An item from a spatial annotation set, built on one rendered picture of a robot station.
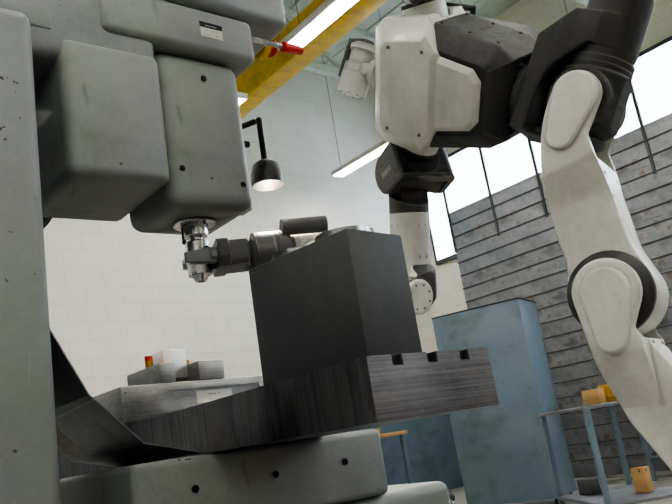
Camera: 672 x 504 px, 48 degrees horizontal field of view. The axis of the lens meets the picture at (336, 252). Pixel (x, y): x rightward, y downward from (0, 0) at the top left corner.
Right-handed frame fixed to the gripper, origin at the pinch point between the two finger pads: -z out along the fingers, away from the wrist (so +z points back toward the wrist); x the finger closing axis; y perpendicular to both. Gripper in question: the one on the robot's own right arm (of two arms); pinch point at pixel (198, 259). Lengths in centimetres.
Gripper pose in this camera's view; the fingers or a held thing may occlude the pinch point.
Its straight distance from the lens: 152.0
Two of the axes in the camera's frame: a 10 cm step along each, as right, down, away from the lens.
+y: 1.7, 9.5, -2.4
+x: 2.6, -2.8, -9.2
